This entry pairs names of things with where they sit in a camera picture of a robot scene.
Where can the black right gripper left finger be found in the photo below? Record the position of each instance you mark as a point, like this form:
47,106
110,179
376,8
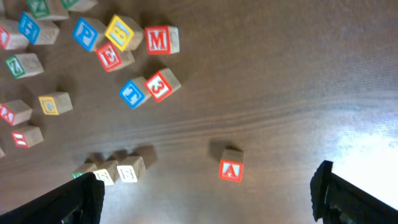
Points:
78,201

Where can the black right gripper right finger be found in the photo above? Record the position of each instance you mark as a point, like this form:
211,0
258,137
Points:
336,201

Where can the green R block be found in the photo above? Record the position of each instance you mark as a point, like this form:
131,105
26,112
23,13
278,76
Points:
85,168

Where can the yellow S block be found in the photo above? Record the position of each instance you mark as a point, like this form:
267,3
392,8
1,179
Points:
131,169
107,172

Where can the red L block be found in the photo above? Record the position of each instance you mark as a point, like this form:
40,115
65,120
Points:
27,136

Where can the yellow block centre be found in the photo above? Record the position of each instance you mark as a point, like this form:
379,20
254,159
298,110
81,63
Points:
56,103

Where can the red A block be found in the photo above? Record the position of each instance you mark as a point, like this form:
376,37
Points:
231,165

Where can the red K block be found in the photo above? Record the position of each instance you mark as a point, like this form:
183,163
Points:
16,112

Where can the blue F block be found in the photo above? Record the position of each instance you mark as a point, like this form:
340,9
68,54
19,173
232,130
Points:
134,92

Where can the red 3 block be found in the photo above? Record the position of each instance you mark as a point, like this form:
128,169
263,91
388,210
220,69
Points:
162,84

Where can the red E block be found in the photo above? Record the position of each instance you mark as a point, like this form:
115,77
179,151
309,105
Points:
112,58

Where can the green Z block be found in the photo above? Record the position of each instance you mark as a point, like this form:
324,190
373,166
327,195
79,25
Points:
24,65

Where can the blue P block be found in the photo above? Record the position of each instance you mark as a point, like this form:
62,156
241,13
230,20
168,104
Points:
89,33

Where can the blue H block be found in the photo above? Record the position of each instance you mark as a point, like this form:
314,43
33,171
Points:
36,31

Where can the red Y block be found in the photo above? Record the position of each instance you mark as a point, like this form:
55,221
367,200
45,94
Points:
11,38

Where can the red M block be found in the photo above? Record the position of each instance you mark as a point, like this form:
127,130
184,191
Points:
162,40

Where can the green N block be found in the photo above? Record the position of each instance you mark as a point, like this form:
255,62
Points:
52,10

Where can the green V block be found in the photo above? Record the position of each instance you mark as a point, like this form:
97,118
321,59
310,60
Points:
79,5

